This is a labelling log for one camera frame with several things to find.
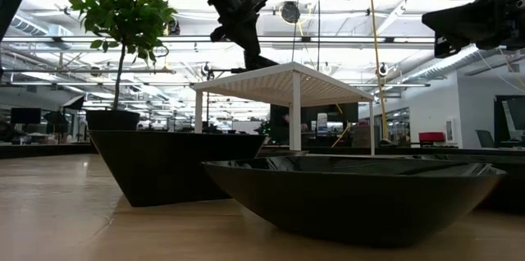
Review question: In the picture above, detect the black plant pot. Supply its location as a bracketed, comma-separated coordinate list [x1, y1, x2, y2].
[84, 108, 141, 132]

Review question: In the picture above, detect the black desk monitor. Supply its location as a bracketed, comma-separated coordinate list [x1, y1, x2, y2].
[493, 94, 525, 148]

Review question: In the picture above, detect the dark blue office chair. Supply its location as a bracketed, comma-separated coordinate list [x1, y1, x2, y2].
[475, 129, 495, 149]

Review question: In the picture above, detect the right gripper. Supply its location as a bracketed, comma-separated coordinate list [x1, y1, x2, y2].
[421, 0, 525, 59]

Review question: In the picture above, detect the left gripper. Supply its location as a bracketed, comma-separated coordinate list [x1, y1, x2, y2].
[211, 0, 272, 69]

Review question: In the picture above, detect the yellow hanging cable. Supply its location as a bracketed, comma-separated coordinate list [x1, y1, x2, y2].
[367, 0, 390, 144]

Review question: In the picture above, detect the long black table edge rail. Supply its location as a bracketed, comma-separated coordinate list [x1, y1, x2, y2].
[0, 142, 525, 160]

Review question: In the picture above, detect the small dark background monitor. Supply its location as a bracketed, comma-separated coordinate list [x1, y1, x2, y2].
[10, 107, 43, 126]

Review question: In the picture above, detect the black oval mini plate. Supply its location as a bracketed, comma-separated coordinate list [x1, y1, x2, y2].
[202, 153, 506, 249]

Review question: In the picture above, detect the green leafy small tree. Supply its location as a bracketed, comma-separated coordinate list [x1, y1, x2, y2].
[67, 0, 178, 111]

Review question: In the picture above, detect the computer with green lights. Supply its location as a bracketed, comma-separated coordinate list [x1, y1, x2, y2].
[256, 121, 274, 145]

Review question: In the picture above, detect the white and blue sign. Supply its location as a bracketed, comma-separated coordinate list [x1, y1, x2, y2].
[316, 112, 329, 134]

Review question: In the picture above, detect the white perforated metal shelf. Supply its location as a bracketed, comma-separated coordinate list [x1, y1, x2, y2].
[190, 61, 377, 158]

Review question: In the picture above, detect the black square mini plate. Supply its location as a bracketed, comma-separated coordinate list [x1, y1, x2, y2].
[87, 129, 268, 208]

